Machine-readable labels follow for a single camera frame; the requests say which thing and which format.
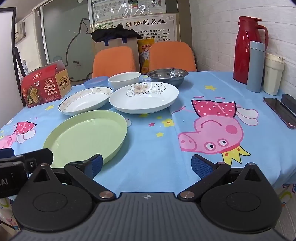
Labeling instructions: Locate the black framed board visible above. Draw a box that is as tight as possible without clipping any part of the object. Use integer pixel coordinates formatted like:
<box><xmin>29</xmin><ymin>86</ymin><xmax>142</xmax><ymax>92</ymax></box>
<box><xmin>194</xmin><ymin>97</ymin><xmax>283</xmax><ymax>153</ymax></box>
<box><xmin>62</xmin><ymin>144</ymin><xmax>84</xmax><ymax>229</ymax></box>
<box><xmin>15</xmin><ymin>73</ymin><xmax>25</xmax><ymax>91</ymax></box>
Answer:
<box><xmin>0</xmin><ymin>7</ymin><xmax>26</xmax><ymax>109</ymax></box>

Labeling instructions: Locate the stainless steel bowl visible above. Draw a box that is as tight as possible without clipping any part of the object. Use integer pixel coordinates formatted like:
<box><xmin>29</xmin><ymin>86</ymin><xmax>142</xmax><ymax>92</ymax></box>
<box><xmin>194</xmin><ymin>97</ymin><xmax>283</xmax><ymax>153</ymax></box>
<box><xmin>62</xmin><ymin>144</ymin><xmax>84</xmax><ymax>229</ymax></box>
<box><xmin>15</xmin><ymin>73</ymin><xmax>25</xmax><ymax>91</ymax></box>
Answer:
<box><xmin>146</xmin><ymin>68</ymin><xmax>189</xmax><ymax>88</ymax></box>

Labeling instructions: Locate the white floral plate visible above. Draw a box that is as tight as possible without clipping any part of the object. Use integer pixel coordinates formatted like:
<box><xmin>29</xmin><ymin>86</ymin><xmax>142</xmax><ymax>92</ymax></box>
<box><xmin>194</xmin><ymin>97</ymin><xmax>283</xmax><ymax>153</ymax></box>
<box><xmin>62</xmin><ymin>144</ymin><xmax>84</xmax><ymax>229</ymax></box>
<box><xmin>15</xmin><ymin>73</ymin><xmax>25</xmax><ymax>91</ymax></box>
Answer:
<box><xmin>109</xmin><ymin>82</ymin><xmax>179</xmax><ymax>114</ymax></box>

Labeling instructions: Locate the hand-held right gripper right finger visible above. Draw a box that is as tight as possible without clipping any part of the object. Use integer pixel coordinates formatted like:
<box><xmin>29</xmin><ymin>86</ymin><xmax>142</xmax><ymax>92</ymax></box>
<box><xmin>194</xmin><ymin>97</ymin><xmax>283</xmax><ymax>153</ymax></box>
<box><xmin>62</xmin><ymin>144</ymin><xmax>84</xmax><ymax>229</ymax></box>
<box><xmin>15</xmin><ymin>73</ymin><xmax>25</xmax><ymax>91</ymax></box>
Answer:
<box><xmin>178</xmin><ymin>154</ymin><xmax>268</xmax><ymax>200</ymax></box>

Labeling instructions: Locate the frosted glass door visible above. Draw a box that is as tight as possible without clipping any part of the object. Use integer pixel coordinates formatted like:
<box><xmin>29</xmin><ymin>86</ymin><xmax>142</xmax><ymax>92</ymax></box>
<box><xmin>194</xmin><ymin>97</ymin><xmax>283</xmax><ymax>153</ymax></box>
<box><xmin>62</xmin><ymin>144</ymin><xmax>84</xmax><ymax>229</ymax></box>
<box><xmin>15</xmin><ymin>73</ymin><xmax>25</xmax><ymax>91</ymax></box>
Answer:
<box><xmin>34</xmin><ymin>0</ymin><xmax>94</xmax><ymax>80</ymax></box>

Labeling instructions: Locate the white ceramic bowl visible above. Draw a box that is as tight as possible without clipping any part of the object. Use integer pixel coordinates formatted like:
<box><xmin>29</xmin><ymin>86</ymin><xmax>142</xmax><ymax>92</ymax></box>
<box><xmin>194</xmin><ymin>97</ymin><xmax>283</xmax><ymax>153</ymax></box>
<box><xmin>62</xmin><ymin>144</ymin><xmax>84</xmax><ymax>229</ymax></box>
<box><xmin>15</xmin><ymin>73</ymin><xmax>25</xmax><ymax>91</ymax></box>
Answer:
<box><xmin>108</xmin><ymin>72</ymin><xmax>141</xmax><ymax>90</ymax></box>

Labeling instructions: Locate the grey-blue bottle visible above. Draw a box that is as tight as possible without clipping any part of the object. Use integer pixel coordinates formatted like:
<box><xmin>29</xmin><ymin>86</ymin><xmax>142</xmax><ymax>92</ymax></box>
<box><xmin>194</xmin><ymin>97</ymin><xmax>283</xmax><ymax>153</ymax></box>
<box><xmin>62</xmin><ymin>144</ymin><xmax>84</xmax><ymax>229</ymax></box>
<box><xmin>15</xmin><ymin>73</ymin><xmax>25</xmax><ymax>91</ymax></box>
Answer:
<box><xmin>246</xmin><ymin>40</ymin><xmax>265</xmax><ymax>93</ymax></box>

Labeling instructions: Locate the blue plastic bowl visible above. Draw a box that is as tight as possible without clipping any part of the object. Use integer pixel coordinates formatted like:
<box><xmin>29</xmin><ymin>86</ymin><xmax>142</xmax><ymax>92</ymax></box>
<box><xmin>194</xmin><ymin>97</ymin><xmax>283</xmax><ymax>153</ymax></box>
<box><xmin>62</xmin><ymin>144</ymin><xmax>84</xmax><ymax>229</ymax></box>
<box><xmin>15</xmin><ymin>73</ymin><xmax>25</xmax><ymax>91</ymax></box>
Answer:
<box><xmin>84</xmin><ymin>76</ymin><xmax>109</xmax><ymax>90</ymax></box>

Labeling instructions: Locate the cardboard bag with blue handles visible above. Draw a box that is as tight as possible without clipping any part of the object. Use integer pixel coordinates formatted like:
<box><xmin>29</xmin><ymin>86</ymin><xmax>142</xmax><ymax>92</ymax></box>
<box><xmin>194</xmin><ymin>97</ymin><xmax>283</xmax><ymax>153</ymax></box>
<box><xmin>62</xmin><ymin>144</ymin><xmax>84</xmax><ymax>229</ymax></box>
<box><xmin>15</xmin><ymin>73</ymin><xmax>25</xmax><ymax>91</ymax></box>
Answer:
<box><xmin>94</xmin><ymin>37</ymin><xmax>139</xmax><ymax>57</ymax></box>

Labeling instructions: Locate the red cracker box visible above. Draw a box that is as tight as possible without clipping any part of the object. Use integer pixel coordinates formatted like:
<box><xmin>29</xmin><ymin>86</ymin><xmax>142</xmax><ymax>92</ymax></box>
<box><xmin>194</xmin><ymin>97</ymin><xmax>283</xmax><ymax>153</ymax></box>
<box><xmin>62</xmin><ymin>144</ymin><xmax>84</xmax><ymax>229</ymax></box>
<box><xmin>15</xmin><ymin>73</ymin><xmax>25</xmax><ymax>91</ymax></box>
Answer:
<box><xmin>21</xmin><ymin>60</ymin><xmax>72</xmax><ymax>108</ymax></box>

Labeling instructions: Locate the smartphone in clear case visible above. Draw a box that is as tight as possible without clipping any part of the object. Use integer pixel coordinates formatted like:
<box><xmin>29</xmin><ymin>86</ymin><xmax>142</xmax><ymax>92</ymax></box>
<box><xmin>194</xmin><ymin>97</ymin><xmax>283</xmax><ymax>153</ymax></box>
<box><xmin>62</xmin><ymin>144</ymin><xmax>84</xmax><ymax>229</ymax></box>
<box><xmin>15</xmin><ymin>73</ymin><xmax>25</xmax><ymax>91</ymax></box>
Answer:
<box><xmin>263</xmin><ymin>97</ymin><xmax>296</xmax><ymax>129</ymax></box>

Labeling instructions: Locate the black case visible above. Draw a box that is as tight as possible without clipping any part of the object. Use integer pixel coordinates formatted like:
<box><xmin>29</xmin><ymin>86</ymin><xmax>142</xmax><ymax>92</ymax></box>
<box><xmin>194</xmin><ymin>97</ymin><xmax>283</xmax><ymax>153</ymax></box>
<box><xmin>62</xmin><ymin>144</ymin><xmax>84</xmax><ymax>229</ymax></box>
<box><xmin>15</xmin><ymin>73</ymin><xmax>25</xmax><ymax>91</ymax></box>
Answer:
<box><xmin>280</xmin><ymin>94</ymin><xmax>296</xmax><ymax>116</ymax></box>

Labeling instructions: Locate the white air conditioner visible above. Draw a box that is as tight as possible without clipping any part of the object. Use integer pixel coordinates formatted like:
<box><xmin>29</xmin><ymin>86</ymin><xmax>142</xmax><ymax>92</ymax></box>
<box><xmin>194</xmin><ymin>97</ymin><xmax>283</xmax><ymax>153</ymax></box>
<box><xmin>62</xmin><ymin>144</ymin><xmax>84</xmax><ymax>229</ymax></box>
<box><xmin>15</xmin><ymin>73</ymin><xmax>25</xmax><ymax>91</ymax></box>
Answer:
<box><xmin>14</xmin><ymin>22</ymin><xmax>26</xmax><ymax>42</ymax></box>

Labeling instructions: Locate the orange chair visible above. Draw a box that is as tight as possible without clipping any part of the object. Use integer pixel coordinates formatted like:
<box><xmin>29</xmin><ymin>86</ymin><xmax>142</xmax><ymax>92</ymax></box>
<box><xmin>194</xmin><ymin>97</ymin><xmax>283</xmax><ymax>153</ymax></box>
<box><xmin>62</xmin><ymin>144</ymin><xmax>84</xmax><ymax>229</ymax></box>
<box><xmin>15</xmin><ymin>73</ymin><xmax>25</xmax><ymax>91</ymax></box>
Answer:
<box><xmin>149</xmin><ymin>41</ymin><xmax>197</xmax><ymax>72</ymax></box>
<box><xmin>92</xmin><ymin>46</ymin><xmax>137</xmax><ymax>79</ymax></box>

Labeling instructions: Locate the cream cup with lid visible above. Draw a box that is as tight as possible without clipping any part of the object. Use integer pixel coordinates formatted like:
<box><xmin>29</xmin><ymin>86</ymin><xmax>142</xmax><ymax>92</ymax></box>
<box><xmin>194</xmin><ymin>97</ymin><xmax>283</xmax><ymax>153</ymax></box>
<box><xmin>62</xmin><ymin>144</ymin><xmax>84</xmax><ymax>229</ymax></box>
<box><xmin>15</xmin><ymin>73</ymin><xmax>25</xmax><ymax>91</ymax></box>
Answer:
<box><xmin>264</xmin><ymin>53</ymin><xmax>285</xmax><ymax>96</ymax></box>

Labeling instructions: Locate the white plate with brown rim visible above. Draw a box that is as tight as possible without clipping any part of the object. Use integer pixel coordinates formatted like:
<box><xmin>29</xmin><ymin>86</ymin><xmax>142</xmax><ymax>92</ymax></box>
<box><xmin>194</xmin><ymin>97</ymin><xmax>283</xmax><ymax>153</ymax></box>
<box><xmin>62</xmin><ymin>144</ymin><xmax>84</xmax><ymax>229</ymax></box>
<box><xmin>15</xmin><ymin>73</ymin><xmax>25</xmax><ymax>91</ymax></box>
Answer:
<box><xmin>58</xmin><ymin>86</ymin><xmax>113</xmax><ymax>116</ymax></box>

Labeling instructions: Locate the framed wall poster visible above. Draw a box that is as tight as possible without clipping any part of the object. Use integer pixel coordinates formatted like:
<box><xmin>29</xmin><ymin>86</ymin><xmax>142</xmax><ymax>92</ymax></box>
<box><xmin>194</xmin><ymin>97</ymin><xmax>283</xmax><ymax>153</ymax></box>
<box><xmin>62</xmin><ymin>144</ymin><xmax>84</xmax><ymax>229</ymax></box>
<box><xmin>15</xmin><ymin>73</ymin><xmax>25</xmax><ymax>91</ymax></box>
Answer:
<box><xmin>94</xmin><ymin>13</ymin><xmax>179</xmax><ymax>43</ymax></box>

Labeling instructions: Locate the green plastic plate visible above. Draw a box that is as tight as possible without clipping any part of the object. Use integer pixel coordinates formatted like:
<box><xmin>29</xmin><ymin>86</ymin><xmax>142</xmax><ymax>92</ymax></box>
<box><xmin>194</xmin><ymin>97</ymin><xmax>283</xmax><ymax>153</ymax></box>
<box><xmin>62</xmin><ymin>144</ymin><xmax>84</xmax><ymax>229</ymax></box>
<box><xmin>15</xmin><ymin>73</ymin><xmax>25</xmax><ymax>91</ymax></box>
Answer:
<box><xmin>43</xmin><ymin>110</ymin><xmax>128</xmax><ymax>168</ymax></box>

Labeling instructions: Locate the glossy wall poster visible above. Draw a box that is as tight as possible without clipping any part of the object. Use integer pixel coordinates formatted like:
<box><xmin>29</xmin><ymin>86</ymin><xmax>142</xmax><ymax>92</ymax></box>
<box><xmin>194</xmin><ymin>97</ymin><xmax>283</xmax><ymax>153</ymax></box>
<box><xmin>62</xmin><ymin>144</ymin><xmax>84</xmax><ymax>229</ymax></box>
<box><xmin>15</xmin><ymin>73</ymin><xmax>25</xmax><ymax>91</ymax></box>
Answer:
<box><xmin>91</xmin><ymin>0</ymin><xmax>168</xmax><ymax>18</ymax></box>

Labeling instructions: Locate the red thermos jug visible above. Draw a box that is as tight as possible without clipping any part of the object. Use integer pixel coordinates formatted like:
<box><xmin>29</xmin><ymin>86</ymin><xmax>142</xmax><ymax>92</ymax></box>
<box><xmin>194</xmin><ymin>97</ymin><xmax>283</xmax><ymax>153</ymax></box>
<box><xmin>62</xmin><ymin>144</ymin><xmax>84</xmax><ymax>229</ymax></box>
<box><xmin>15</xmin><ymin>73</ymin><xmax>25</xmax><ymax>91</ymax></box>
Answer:
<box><xmin>233</xmin><ymin>16</ymin><xmax>269</xmax><ymax>84</ymax></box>

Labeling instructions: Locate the yellow snack bag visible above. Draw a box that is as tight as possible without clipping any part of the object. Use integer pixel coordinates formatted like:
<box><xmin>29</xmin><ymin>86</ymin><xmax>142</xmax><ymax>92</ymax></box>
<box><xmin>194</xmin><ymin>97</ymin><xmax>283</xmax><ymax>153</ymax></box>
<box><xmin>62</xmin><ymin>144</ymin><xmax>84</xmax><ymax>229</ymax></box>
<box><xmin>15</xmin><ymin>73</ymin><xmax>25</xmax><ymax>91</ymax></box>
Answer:
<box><xmin>137</xmin><ymin>38</ymin><xmax>154</xmax><ymax>74</ymax></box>

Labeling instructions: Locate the cardboard box with black bag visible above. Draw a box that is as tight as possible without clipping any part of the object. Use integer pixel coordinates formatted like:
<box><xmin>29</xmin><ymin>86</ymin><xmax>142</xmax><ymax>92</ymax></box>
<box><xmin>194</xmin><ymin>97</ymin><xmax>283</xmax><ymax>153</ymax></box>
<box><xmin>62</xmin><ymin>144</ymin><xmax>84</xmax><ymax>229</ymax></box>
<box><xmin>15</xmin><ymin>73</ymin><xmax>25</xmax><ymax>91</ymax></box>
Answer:
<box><xmin>91</xmin><ymin>27</ymin><xmax>143</xmax><ymax>43</ymax></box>

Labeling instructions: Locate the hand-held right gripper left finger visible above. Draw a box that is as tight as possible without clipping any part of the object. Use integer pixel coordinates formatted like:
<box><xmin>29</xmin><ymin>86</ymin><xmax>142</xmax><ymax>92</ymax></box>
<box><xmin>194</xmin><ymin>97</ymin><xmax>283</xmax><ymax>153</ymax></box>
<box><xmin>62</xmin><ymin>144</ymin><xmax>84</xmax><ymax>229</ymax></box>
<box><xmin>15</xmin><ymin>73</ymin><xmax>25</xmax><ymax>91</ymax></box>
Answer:
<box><xmin>29</xmin><ymin>153</ymin><xmax>117</xmax><ymax>201</ymax></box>

